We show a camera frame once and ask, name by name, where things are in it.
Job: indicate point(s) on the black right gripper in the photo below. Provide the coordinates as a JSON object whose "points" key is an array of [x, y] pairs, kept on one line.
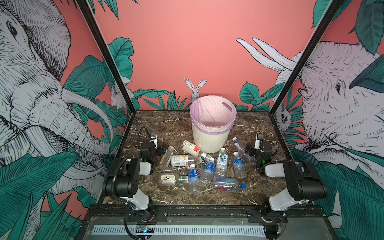
{"points": [[254, 151]]}

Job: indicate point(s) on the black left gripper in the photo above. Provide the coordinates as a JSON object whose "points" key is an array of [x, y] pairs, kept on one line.
{"points": [[157, 151]]}

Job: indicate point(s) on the clear unlabelled plastic bottle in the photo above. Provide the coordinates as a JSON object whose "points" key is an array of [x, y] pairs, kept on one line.
{"points": [[166, 159]]}

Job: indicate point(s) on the purple label Ganten bottle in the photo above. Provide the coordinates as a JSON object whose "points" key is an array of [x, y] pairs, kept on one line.
{"points": [[241, 147]]}

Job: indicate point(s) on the Pocari Sweat blue label bottle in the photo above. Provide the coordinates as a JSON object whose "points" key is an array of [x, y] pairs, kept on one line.
{"points": [[239, 166]]}

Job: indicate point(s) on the blue cap bottle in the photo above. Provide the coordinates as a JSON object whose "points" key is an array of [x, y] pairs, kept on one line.
{"points": [[228, 185]]}

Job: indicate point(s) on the green white label bottle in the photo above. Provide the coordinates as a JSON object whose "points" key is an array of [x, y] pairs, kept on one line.
{"points": [[222, 164]]}

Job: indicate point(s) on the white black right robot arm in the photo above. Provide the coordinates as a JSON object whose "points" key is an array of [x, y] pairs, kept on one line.
{"points": [[303, 183]]}

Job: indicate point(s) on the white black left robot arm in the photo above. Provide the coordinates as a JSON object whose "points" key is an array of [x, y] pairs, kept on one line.
{"points": [[122, 181]]}

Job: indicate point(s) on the white ribbed waste bin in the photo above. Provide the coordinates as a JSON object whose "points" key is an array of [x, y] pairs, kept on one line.
{"points": [[210, 142]]}

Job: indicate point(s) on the pink plastic bin liner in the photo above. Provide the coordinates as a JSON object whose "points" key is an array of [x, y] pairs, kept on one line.
{"points": [[213, 115]]}

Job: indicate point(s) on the yellow V label bottle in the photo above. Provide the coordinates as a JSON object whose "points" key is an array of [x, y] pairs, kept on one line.
{"points": [[184, 160]]}

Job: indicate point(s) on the cream label green cap bottle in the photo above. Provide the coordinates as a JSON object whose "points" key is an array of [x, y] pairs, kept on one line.
{"points": [[172, 180]]}

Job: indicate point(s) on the red white label bottle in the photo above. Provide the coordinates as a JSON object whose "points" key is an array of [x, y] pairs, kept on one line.
{"points": [[195, 150]]}

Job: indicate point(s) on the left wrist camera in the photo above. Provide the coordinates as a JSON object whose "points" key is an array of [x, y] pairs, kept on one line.
{"points": [[154, 139]]}

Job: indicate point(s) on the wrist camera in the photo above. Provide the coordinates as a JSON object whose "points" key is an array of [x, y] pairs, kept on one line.
{"points": [[154, 139], [259, 141]]}

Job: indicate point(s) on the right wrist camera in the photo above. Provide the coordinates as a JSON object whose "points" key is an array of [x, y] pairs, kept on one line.
{"points": [[259, 141]]}

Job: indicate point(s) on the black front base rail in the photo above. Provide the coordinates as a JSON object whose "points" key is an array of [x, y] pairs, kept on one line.
{"points": [[164, 213]]}

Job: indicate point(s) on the white vented cable duct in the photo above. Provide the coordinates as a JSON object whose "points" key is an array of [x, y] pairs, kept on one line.
{"points": [[167, 230]]}

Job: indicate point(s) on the black right frame post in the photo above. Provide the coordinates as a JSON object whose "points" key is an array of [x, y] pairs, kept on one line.
{"points": [[326, 19]]}

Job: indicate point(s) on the black frame post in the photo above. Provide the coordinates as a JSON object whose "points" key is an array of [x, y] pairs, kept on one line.
{"points": [[97, 34], [326, 19]]}

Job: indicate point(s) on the black left frame post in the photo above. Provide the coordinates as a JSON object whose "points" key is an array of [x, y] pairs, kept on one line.
{"points": [[97, 34]]}

